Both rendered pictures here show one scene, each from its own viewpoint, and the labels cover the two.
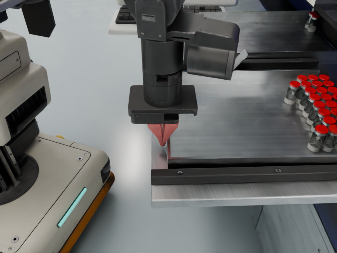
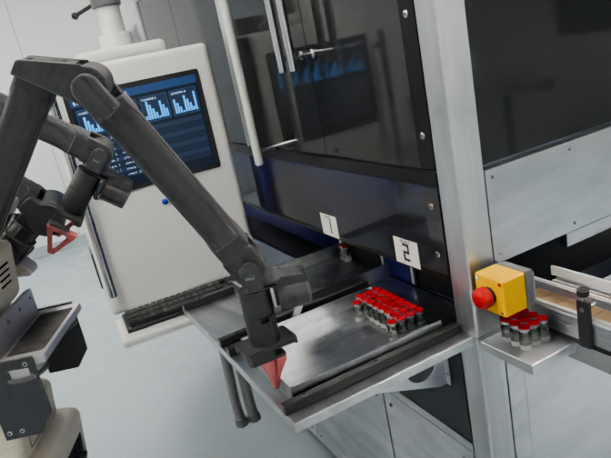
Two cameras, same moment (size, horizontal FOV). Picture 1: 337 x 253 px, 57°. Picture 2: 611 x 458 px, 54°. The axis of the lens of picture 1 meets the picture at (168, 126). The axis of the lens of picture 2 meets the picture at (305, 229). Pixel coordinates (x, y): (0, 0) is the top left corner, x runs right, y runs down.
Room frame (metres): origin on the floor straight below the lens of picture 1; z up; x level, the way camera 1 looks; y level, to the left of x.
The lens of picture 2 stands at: (-0.58, 0.28, 1.48)
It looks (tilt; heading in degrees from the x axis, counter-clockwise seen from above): 17 degrees down; 338
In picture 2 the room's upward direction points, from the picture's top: 12 degrees counter-clockwise
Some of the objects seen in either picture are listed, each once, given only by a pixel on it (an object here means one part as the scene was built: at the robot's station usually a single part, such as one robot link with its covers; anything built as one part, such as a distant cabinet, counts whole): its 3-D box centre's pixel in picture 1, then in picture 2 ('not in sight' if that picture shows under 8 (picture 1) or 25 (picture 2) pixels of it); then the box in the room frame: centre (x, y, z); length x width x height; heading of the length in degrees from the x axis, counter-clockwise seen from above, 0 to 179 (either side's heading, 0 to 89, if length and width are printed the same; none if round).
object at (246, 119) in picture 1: (255, 113); (337, 336); (0.46, -0.17, 0.90); 0.34 x 0.26 x 0.04; 91
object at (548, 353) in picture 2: not in sight; (532, 343); (0.21, -0.45, 0.87); 0.14 x 0.13 x 0.02; 92
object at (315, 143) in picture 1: (317, 138); (393, 331); (0.38, -0.26, 0.90); 0.02 x 0.02 x 0.05
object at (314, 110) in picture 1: (313, 110); (381, 314); (0.46, -0.28, 0.90); 0.18 x 0.02 x 0.05; 1
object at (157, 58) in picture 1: (166, 49); (259, 299); (0.38, 0.00, 1.07); 0.07 x 0.06 x 0.07; 74
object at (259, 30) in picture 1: (265, 35); (309, 278); (0.80, -0.27, 0.90); 0.34 x 0.26 x 0.04; 92
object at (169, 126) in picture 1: (155, 123); (265, 367); (0.38, 0.02, 0.94); 0.07 x 0.07 x 0.09; 2
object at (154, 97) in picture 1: (162, 86); (263, 331); (0.38, 0.01, 1.01); 0.10 x 0.07 x 0.07; 92
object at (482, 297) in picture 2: not in sight; (485, 297); (0.22, -0.36, 0.99); 0.04 x 0.04 x 0.04; 2
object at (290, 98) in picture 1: (292, 93); (358, 311); (0.52, -0.25, 0.90); 0.02 x 0.02 x 0.05
